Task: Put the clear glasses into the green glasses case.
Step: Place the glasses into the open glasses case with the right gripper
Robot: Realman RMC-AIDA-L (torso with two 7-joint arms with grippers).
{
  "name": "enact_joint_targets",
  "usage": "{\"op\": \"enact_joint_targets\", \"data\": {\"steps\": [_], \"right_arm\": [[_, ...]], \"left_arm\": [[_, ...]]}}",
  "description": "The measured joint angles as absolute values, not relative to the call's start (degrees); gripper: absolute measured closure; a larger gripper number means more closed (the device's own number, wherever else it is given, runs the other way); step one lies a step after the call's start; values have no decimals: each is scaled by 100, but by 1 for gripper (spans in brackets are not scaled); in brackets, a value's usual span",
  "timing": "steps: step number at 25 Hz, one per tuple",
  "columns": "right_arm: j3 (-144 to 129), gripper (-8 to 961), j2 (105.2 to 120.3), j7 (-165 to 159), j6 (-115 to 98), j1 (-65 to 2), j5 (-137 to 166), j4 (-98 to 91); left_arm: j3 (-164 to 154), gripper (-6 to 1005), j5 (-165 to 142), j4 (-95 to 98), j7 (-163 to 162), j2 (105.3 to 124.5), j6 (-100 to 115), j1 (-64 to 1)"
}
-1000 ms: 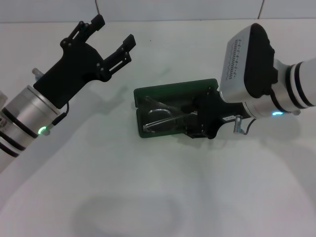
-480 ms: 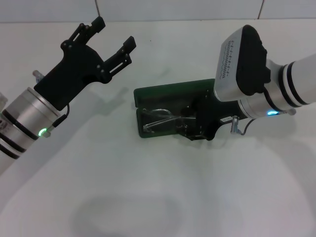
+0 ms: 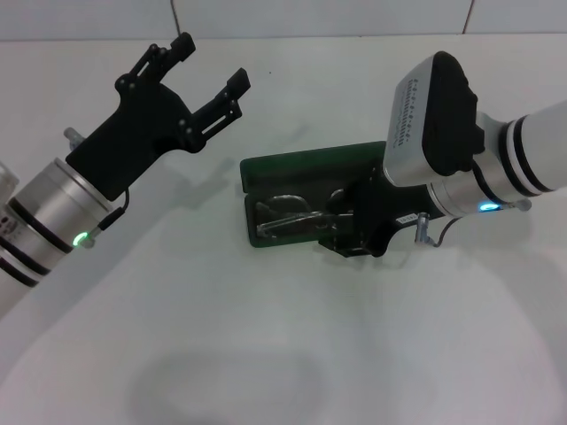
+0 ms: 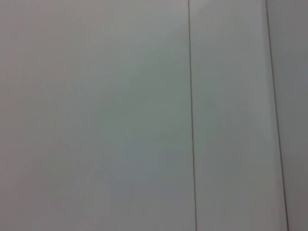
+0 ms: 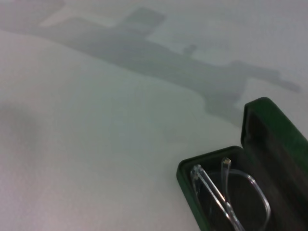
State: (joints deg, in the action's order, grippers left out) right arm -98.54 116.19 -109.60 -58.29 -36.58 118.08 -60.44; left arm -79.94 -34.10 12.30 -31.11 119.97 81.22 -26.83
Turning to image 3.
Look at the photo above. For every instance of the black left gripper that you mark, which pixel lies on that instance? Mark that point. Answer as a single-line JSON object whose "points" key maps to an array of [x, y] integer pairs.
{"points": [[133, 141]]}

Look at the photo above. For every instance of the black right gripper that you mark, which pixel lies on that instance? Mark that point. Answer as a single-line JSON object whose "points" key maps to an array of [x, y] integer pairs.
{"points": [[376, 208]]}

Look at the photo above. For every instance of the clear plastic glasses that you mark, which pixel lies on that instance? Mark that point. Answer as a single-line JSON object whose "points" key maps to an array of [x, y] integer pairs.
{"points": [[288, 219]]}

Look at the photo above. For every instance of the green glasses case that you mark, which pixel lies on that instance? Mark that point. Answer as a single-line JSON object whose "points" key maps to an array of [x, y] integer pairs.
{"points": [[288, 172]]}

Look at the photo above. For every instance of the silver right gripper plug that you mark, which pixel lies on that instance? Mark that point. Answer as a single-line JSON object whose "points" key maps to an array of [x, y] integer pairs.
{"points": [[423, 228]]}

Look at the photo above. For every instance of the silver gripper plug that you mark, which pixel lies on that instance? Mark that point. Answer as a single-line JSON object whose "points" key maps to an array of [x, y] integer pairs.
{"points": [[423, 228], [72, 137]]}

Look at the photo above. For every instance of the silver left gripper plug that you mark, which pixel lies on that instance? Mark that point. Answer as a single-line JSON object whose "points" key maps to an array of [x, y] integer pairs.
{"points": [[72, 137]]}

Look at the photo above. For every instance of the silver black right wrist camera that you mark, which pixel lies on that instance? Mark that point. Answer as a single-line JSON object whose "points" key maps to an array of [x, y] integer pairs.
{"points": [[434, 124]]}

